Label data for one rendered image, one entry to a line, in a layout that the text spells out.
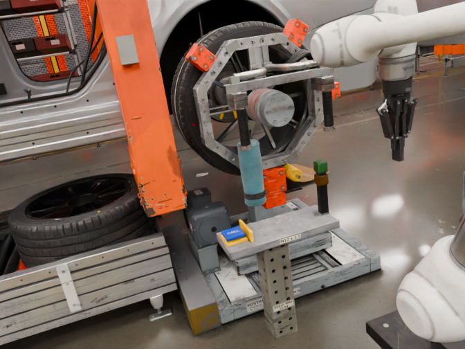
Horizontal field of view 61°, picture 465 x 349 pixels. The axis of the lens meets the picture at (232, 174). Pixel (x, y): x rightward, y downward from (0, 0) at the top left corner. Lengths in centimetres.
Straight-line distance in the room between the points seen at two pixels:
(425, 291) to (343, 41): 56
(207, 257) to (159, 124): 75
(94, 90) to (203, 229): 82
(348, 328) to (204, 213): 76
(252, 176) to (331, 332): 68
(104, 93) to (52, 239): 70
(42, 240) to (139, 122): 70
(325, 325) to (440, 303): 90
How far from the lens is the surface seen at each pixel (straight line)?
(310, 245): 197
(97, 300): 181
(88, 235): 179
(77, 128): 199
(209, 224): 180
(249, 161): 152
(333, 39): 98
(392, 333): 126
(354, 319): 176
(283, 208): 215
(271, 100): 148
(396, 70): 112
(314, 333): 170
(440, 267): 88
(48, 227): 181
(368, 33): 95
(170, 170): 152
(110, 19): 145
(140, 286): 179
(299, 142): 174
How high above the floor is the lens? 114
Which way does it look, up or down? 19 degrees down
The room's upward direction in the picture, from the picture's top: 8 degrees counter-clockwise
